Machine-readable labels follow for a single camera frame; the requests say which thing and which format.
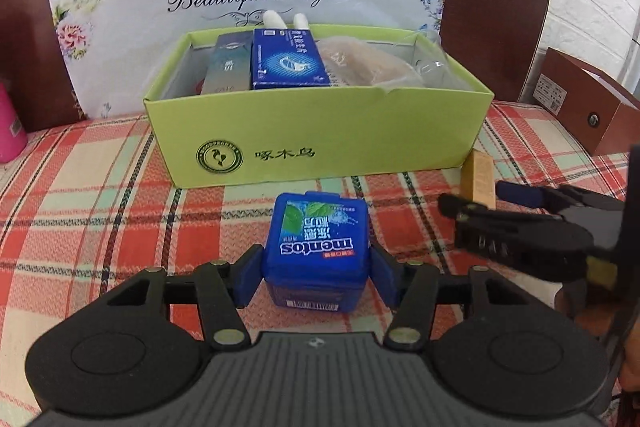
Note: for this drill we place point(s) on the light green cardboard box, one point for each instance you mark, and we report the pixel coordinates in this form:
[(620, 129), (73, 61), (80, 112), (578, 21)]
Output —
[(320, 137)]

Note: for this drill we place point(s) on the white bottle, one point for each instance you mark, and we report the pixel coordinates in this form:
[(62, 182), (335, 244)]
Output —
[(300, 21)]

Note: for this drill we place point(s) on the clear plastic bag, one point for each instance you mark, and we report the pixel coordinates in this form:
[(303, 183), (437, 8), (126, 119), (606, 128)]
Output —
[(370, 62)]

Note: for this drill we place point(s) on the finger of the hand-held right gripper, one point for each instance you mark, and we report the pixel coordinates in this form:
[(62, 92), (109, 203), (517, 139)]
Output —
[(500, 232), (520, 194)]

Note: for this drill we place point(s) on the blue mint candy box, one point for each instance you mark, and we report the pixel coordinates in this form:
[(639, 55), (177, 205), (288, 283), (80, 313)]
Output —
[(320, 237)]

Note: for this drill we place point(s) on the pink bottle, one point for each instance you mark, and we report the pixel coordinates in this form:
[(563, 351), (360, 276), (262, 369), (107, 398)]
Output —
[(10, 127)]

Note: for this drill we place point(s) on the small tan box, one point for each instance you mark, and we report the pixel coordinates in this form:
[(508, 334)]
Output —
[(477, 179)]

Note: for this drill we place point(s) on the brown cardboard box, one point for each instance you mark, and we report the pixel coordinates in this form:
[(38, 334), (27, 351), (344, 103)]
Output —
[(595, 107)]

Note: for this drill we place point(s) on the blue mask box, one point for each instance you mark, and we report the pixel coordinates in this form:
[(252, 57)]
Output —
[(290, 57)]

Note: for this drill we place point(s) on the white tube pair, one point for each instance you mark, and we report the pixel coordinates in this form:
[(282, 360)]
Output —
[(274, 19)]

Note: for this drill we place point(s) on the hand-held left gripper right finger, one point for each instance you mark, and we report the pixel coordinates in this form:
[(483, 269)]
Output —
[(385, 277)]

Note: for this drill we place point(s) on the person's right hand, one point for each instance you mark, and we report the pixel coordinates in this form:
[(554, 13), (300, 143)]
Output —
[(595, 322)]

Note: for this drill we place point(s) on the brown wooden headboard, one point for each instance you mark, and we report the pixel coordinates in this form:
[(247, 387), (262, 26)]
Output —
[(495, 7)]

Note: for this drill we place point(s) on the yellow medicine box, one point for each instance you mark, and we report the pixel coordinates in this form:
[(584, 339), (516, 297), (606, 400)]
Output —
[(227, 64)]

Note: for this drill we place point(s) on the red plaid cloth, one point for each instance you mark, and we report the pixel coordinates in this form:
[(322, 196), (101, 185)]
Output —
[(100, 207)]

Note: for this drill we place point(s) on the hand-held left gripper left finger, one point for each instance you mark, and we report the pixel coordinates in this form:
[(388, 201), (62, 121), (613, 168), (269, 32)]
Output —
[(247, 277)]

